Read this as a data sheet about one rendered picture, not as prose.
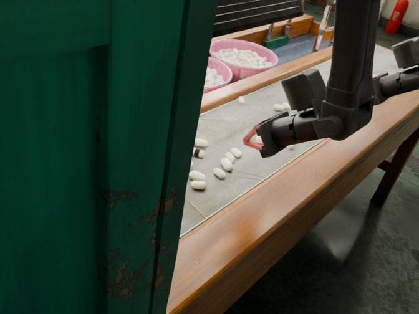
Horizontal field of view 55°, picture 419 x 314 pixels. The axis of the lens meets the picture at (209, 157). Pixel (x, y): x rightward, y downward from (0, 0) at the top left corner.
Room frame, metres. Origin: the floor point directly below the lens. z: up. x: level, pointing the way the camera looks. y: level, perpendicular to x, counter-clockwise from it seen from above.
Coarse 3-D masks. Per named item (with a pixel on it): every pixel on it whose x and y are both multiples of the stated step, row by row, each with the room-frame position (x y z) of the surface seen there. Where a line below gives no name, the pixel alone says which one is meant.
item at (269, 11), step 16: (224, 0) 0.88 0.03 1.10; (240, 0) 0.92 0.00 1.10; (256, 0) 0.97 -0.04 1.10; (272, 0) 1.02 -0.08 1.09; (288, 0) 1.07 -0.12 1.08; (224, 16) 0.86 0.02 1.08; (240, 16) 0.90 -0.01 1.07; (256, 16) 0.95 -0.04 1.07; (272, 16) 0.99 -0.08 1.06; (288, 16) 1.05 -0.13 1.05; (224, 32) 0.85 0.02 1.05
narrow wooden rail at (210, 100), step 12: (300, 60) 1.54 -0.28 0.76; (312, 60) 1.57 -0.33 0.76; (324, 60) 1.64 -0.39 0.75; (264, 72) 1.36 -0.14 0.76; (276, 72) 1.38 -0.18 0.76; (288, 72) 1.41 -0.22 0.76; (240, 84) 1.22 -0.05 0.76; (252, 84) 1.24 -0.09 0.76; (264, 84) 1.29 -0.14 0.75; (204, 96) 1.09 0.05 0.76; (216, 96) 1.11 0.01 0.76; (228, 96) 1.13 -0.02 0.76; (240, 96) 1.18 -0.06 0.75; (204, 108) 1.04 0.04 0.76
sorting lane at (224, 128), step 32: (320, 64) 1.61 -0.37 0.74; (384, 64) 1.76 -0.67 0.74; (256, 96) 1.21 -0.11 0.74; (224, 128) 0.97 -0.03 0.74; (192, 160) 0.80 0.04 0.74; (256, 160) 0.85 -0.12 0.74; (288, 160) 0.88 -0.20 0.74; (192, 192) 0.68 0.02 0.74; (224, 192) 0.70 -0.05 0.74; (192, 224) 0.58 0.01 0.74
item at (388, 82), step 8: (400, 72) 1.04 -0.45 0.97; (376, 80) 1.03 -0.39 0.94; (384, 80) 1.03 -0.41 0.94; (392, 80) 1.02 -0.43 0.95; (376, 88) 1.01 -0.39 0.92; (384, 88) 1.02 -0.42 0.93; (392, 88) 1.01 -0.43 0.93; (400, 88) 1.01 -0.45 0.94; (376, 96) 1.00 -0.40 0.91; (384, 96) 1.02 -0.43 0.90; (392, 96) 1.02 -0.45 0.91; (376, 104) 1.00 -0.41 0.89
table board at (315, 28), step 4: (312, 24) 2.22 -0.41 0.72; (316, 24) 2.20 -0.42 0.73; (312, 28) 2.21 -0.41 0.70; (316, 28) 2.20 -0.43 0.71; (312, 32) 2.21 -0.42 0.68; (316, 32) 2.20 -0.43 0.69; (328, 32) 2.16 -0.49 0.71; (332, 32) 2.15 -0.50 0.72; (324, 36) 2.17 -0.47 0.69; (328, 36) 2.15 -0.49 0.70; (328, 40) 2.15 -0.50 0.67; (376, 44) 2.03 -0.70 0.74; (384, 48) 1.99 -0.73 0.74
